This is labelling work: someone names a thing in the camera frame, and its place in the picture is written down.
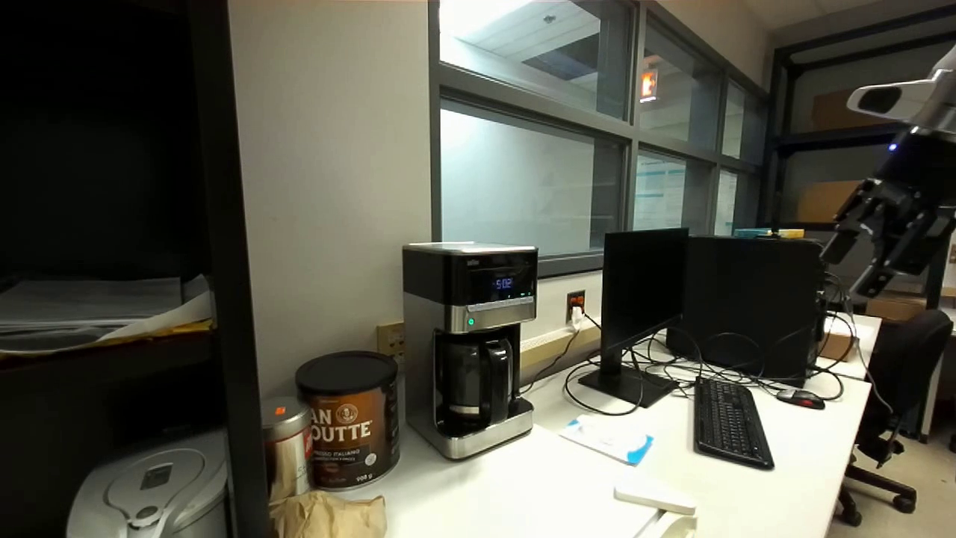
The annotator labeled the stack of papers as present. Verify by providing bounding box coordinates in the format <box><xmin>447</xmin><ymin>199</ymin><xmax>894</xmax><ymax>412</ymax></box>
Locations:
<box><xmin>0</xmin><ymin>276</ymin><xmax>219</xmax><ymax>359</ymax></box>

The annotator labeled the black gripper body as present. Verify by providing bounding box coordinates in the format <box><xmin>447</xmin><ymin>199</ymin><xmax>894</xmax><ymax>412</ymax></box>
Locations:
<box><xmin>851</xmin><ymin>172</ymin><xmax>954</xmax><ymax>279</ymax></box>

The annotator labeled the glass coffee carafe black handle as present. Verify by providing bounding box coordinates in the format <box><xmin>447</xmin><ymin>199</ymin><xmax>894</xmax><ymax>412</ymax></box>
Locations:
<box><xmin>438</xmin><ymin>338</ymin><xmax>516</xmax><ymax>441</ymax></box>

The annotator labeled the black cable bundle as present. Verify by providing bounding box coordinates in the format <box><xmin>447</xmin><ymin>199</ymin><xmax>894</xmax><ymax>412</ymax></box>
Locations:
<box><xmin>643</xmin><ymin>306</ymin><xmax>872</xmax><ymax>403</ymax></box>

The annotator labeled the large black computer monitor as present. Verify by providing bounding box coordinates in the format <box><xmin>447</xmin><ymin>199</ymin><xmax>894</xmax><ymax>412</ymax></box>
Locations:
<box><xmin>667</xmin><ymin>235</ymin><xmax>828</xmax><ymax>390</ymax></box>

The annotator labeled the black and steel coffee maker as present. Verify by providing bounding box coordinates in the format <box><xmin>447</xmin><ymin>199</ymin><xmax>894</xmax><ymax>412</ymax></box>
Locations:
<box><xmin>400</xmin><ymin>239</ymin><xmax>540</xmax><ymax>465</ymax></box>

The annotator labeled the black power cable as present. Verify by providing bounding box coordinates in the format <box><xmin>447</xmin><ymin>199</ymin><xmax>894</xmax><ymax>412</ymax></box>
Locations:
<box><xmin>524</xmin><ymin>306</ymin><xmax>652</xmax><ymax>418</ymax></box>

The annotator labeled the black computer mouse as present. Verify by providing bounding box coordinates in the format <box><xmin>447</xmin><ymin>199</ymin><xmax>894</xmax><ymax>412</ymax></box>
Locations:
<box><xmin>782</xmin><ymin>390</ymin><xmax>828</xmax><ymax>412</ymax></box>

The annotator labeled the black shelf unit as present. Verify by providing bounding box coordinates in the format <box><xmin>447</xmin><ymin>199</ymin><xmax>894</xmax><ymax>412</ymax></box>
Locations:
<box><xmin>0</xmin><ymin>0</ymin><xmax>277</xmax><ymax>538</ymax></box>

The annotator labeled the black keyboard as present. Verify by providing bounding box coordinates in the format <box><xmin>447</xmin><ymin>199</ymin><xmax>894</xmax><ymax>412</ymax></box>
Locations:
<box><xmin>691</xmin><ymin>378</ymin><xmax>779</xmax><ymax>472</ymax></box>

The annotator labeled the brown Van Houtte coffee can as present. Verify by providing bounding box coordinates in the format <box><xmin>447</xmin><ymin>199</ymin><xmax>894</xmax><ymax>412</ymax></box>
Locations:
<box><xmin>294</xmin><ymin>350</ymin><xmax>403</xmax><ymax>492</ymax></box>

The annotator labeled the black metal rack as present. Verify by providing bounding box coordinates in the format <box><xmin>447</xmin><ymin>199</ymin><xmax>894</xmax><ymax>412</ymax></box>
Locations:
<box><xmin>763</xmin><ymin>7</ymin><xmax>956</xmax><ymax>235</ymax></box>

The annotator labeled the white rice cooker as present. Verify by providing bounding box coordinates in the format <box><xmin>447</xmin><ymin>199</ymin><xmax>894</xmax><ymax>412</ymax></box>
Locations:
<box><xmin>65</xmin><ymin>427</ymin><xmax>237</xmax><ymax>538</ymax></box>

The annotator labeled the crumpled brown paper bag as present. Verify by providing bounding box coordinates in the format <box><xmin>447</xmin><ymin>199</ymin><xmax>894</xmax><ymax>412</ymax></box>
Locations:
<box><xmin>265</xmin><ymin>487</ymin><xmax>391</xmax><ymax>538</ymax></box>

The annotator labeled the cardboard box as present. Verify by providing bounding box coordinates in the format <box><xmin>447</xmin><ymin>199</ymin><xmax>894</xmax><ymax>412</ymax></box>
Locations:
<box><xmin>794</xmin><ymin>176</ymin><xmax>866</xmax><ymax>229</ymax></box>

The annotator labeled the black office chair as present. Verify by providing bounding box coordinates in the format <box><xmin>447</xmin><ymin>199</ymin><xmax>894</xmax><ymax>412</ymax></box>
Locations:
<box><xmin>834</xmin><ymin>306</ymin><xmax>956</xmax><ymax>530</ymax></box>

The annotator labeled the white and blue paper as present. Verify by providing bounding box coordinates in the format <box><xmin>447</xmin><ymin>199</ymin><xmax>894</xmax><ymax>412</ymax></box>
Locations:
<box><xmin>557</xmin><ymin>411</ymin><xmax>658</xmax><ymax>471</ymax></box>

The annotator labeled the beige wall outlet plate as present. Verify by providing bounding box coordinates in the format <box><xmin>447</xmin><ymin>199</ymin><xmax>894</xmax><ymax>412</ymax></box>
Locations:
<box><xmin>374</xmin><ymin>320</ymin><xmax>410</xmax><ymax>363</ymax></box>

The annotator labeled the grey window frame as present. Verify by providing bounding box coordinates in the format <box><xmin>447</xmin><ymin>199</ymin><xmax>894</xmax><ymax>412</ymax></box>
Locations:
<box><xmin>427</xmin><ymin>0</ymin><xmax>778</xmax><ymax>279</ymax></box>

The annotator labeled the wall power outlet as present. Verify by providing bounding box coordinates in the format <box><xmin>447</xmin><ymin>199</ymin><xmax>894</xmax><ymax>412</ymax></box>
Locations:
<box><xmin>562</xmin><ymin>288</ymin><xmax>592</xmax><ymax>332</ymax></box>

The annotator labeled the beige wall cable raceway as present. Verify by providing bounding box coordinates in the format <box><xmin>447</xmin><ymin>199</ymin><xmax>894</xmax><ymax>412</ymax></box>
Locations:
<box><xmin>515</xmin><ymin>320</ymin><xmax>607</xmax><ymax>384</ymax></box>

